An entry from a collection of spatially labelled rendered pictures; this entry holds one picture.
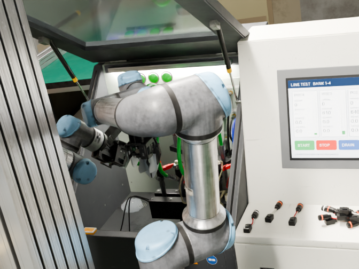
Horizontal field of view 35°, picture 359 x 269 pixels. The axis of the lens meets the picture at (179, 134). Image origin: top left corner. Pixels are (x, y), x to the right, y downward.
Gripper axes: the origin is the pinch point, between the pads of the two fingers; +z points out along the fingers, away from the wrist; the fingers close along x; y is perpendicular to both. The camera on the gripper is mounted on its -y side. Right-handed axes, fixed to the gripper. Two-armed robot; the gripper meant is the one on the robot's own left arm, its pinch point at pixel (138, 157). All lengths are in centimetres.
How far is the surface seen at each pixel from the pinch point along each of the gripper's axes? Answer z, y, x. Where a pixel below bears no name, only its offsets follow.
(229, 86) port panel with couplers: 27.2, -38.8, 16.0
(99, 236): 7.3, 26.6, -20.1
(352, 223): 37, 17, 65
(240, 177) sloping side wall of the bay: 23.5, 2.2, 28.8
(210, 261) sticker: 25.8, 31.7, 18.4
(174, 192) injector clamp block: 29.0, 3.8, -5.9
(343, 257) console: 36, 28, 63
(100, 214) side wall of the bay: 23.8, 12.7, -40.5
